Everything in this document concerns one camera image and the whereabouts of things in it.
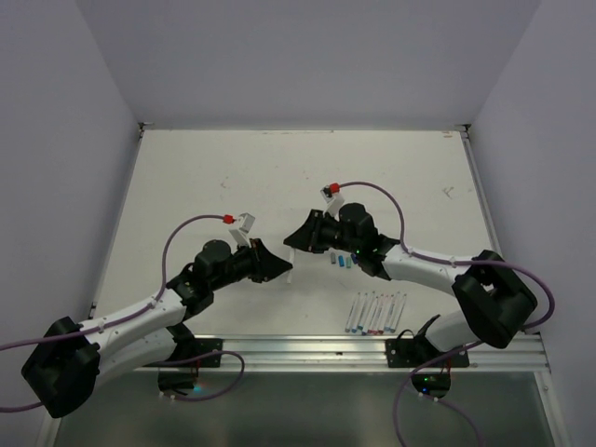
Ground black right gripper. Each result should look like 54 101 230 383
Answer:
284 208 360 253

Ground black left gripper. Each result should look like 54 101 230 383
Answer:
210 237 291 291

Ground orange capped white marker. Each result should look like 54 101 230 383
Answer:
286 248 296 284

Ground green capped white marker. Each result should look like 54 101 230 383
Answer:
356 292 375 333

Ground purple capped white marker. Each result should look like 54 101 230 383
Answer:
361 296 378 335

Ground magenta capped white marker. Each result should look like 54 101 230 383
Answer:
367 294 384 334

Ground dark red capped white marker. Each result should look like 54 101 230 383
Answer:
378 294 396 334

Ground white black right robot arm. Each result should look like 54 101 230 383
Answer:
284 203 537 366

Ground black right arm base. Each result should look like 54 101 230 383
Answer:
385 315 470 400

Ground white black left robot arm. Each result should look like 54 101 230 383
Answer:
21 238 292 418

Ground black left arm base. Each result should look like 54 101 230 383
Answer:
139 323 237 402

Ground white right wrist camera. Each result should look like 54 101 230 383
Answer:
320 183 345 218

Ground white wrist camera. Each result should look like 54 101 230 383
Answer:
320 183 345 218
229 213 255 247

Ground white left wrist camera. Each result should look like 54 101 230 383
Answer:
229 213 255 247

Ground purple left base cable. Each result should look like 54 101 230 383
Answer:
157 351 246 403

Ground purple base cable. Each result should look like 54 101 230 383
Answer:
393 339 485 447
157 351 246 403

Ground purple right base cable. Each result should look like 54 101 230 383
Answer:
393 339 485 447

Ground aluminium mounting rail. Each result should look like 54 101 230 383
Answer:
59 332 550 373

